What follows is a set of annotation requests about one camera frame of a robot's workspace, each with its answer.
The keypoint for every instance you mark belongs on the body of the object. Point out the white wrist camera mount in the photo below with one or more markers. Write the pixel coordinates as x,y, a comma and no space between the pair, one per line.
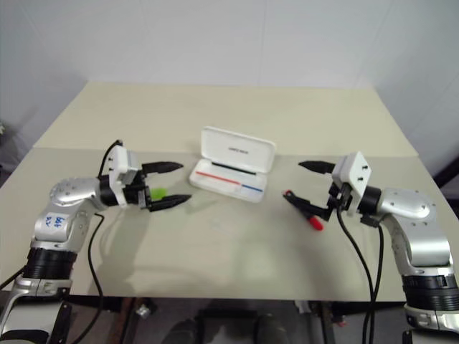
353,172
122,163

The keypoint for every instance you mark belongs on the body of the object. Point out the red and blue pencil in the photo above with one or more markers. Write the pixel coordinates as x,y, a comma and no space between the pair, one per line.
229,180

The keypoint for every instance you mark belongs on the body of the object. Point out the white open pencil case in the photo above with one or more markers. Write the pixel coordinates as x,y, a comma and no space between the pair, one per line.
235,161

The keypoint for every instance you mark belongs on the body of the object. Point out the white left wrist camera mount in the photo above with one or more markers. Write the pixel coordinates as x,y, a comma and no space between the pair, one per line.
122,163

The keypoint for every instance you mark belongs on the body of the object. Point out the green eraser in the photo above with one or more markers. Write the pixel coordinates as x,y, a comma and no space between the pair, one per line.
158,194

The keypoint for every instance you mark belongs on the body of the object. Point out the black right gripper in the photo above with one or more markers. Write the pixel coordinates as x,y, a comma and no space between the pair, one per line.
340,200

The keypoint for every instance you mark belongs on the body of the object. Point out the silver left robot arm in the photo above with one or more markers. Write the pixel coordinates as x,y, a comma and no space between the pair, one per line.
71,193

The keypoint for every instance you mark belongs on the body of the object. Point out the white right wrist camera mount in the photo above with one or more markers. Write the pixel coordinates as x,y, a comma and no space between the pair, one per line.
353,172

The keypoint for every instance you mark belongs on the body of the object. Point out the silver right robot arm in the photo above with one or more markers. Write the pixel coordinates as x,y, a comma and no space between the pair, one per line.
412,222

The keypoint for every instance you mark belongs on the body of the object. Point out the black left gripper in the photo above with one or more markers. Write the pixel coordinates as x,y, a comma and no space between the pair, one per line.
135,195

